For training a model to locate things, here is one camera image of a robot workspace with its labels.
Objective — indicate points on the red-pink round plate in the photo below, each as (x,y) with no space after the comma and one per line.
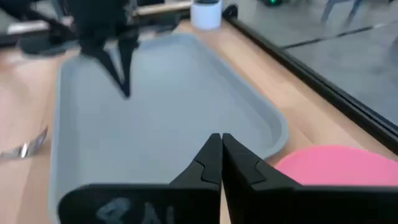
(335,165)

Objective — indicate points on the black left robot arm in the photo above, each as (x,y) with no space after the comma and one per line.
(59,35)

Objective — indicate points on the black aluminium table frame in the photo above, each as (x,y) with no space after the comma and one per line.
(326,90)

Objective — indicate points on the black device with green light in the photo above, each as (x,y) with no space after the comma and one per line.
(272,2)

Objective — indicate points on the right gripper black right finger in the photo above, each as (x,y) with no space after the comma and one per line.
(267,202)

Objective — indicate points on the grey rectangular plastic tray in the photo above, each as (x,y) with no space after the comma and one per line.
(171,109)

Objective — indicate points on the green plant in white pot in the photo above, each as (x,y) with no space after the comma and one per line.
(205,17)

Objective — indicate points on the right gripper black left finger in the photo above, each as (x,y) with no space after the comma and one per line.
(199,193)

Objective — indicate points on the grey chair legs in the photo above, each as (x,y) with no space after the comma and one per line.
(328,7)

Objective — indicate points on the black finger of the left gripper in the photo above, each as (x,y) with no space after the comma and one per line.
(107,67)
(127,62)

